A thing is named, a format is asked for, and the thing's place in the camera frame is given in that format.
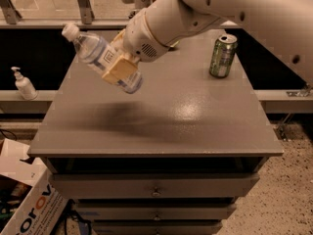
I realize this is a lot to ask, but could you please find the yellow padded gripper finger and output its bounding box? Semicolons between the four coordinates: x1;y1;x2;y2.
111;29;125;51
102;50;138;84

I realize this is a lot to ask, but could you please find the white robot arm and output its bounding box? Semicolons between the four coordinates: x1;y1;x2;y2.
112;0;313;83

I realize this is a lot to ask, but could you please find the white pump dispenser bottle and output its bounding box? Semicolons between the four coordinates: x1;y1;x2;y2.
11;67;38;100

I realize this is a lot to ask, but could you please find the green soda can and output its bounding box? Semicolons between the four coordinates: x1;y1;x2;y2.
209;33;238;78

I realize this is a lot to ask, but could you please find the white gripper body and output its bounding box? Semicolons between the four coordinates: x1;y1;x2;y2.
123;9;169;63

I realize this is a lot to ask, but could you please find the top drawer knob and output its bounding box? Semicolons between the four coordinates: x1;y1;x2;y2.
152;187;161;197

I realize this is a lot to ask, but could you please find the clear plastic water bottle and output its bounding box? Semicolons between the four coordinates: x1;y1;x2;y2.
62;23;143;94

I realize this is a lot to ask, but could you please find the white cardboard box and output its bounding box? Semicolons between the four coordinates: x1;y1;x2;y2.
0;138;67;235

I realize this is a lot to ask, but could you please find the drawer knob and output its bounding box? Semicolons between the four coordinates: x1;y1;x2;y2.
153;214;161;221
152;187;161;197

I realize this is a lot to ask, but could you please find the grey drawer cabinet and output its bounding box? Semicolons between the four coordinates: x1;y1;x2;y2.
30;30;283;235

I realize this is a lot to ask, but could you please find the middle drawer knob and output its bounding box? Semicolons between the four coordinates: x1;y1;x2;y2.
153;214;161;221

